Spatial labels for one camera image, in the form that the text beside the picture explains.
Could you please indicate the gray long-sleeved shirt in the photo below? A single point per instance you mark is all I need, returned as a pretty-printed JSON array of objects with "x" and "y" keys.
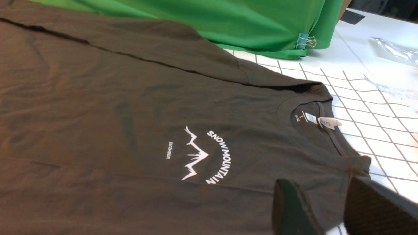
[{"x": 130, "y": 126}]

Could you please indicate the black flat card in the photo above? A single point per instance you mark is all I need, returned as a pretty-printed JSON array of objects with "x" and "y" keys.
[{"x": 350, "y": 17}]

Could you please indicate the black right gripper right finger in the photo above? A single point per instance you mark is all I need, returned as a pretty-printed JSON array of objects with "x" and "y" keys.
[{"x": 372, "y": 209}]

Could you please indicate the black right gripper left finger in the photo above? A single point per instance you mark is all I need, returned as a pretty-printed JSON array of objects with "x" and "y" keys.
[{"x": 290, "y": 213}]

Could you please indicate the green backdrop cloth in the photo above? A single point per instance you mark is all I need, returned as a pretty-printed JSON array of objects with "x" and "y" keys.
[{"x": 263, "y": 27}]

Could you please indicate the white gridded table mat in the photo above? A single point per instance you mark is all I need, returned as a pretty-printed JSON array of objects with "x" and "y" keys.
[{"x": 374, "y": 124}]

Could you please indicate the clear plastic bag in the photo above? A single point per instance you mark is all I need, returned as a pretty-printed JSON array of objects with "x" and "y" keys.
[{"x": 397, "y": 76}]

